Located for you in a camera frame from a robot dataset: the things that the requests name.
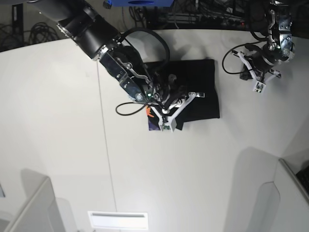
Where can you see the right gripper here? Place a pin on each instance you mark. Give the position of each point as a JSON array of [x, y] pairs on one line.
[[171, 99]]

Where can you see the white power strip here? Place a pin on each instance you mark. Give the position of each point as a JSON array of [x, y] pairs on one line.
[[218, 20]]

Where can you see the white cabinet left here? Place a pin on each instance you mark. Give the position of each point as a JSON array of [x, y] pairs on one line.
[[39, 211]]

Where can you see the white slotted panel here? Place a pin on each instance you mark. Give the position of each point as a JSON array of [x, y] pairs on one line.
[[118, 221]]

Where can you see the black keyboard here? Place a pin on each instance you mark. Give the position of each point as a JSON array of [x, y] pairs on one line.
[[303, 177]]

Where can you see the blue box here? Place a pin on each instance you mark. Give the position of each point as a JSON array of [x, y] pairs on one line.
[[137, 3]]

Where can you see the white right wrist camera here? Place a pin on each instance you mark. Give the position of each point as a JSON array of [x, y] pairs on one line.
[[168, 126]]

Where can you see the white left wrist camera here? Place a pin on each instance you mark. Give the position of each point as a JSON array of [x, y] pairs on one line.
[[259, 87]]

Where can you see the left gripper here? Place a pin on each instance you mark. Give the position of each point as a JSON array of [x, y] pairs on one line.
[[260, 63]]

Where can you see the black T-shirt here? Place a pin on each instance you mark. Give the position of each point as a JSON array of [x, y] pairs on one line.
[[192, 76]]

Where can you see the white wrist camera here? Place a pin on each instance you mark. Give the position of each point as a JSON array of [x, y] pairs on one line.
[[168, 126], [259, 87]]

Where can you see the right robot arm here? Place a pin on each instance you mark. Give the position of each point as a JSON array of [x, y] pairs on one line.
[[102, 42]]

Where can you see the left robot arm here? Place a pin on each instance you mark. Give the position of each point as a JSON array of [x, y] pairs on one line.
[[278, 41]]

